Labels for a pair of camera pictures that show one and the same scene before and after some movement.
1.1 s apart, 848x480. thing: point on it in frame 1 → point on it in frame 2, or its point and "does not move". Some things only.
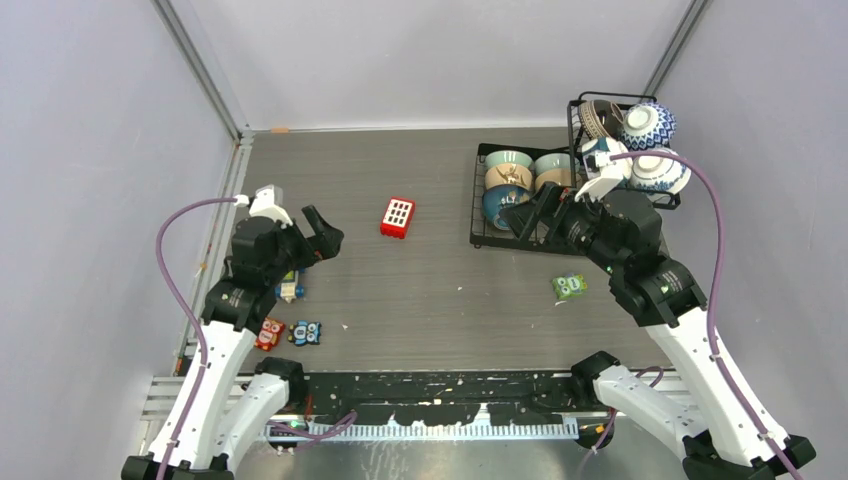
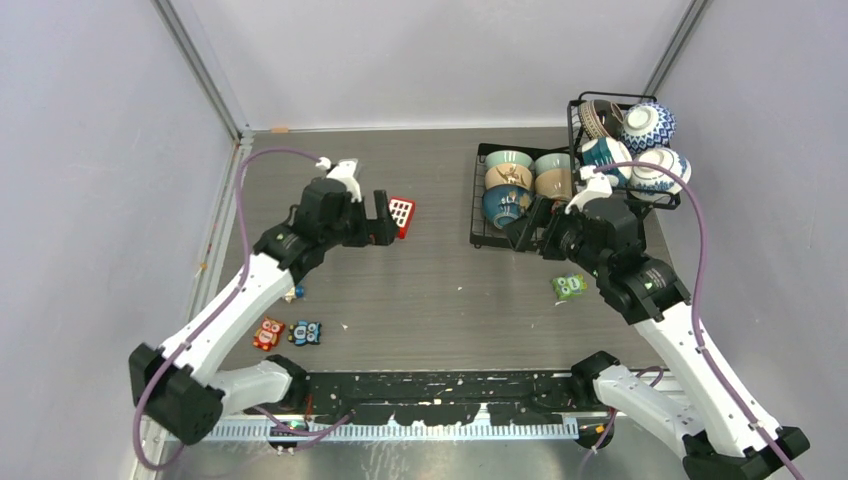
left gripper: [327, 246] → [386, 229]
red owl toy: [270, 334] does not move
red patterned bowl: [648, 126] does not move
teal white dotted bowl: [609, 145] does not move
